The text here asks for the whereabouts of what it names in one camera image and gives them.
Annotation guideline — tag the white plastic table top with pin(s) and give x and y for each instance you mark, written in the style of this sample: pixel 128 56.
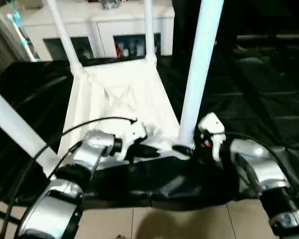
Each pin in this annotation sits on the white plastic table top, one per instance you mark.
pixel 119 94

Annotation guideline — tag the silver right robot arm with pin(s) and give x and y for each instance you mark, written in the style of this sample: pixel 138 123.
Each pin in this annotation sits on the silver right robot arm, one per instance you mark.
pixel 264 169

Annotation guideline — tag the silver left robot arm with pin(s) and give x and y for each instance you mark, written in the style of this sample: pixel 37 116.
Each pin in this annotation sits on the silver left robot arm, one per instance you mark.
pixel 74 169

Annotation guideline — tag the black plastic mat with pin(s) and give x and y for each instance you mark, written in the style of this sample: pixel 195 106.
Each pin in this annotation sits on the black plastic mat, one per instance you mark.
pixel 259 99

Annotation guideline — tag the white glass-door cabinet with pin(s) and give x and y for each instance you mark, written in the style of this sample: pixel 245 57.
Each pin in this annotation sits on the white glass-door cabinet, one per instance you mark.
pixel 89 20

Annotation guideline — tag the grey crumpled object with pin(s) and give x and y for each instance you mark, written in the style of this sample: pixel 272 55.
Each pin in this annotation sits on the grey crumpled object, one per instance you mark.
pixel 109 4

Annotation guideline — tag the white pole with blue band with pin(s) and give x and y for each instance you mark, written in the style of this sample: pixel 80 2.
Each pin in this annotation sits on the white pole with blue band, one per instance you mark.
pixel 21 35

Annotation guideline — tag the grey curtain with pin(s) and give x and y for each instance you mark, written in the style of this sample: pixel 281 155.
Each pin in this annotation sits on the grey curtain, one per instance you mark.
pixel 0 45

